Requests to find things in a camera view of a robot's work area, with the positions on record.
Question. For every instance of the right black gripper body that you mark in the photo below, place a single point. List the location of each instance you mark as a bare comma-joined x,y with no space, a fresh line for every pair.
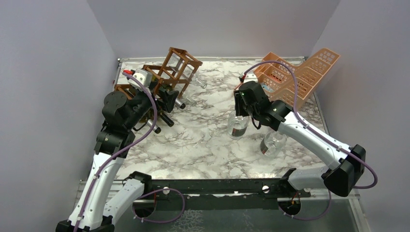
253,112

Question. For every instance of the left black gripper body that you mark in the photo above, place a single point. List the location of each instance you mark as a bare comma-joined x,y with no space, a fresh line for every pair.
142,103

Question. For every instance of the clear bottle with label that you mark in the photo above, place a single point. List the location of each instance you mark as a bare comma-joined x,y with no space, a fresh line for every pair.
237,125

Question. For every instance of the green wine bottle cream label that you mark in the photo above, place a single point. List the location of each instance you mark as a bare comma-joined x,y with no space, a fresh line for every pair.
164,117

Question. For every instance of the clear bottle silver cap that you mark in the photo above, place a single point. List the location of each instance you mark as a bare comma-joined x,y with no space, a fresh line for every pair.
176,63

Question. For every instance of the clear bottle pink cap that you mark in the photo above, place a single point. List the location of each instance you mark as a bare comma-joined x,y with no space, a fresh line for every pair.
272,144

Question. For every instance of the dark green wine bottle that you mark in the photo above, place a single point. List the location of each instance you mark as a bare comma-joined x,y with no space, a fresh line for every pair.
179,103

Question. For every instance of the olive wine bottle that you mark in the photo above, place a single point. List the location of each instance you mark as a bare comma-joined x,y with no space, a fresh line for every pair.
156,129

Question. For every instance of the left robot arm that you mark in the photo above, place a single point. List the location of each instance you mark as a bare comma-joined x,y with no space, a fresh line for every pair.
95,212

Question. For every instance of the brown wooden wine rack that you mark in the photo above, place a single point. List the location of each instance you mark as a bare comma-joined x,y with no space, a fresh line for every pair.
162,73

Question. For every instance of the peach plastic tiered basket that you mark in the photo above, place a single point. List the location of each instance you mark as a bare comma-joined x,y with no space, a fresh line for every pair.
283,81

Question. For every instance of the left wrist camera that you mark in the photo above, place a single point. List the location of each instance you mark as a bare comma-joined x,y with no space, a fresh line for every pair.
143,76

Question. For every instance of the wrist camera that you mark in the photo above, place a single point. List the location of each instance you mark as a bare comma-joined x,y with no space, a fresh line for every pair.
143,76
248,77

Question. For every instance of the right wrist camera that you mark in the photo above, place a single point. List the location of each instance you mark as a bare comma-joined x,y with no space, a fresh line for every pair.
248,77

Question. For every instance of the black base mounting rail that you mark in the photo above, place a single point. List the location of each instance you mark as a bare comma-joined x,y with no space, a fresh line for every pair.
219,194

